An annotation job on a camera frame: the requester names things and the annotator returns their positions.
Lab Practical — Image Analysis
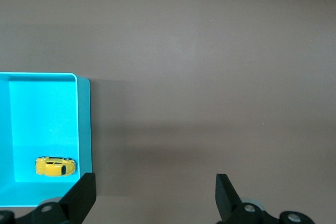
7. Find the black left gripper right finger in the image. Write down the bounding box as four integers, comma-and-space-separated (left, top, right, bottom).
215, 173, 315, 224

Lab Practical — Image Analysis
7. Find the turquoise plastic bin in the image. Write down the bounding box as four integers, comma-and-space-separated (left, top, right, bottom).
0, 71, 94, 208

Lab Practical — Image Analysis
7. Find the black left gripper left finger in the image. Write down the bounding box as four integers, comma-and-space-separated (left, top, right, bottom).
0, 172, 97, 224

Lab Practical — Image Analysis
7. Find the yellow beetle toy car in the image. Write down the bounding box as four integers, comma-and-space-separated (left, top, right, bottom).
35, 156, 77, 177

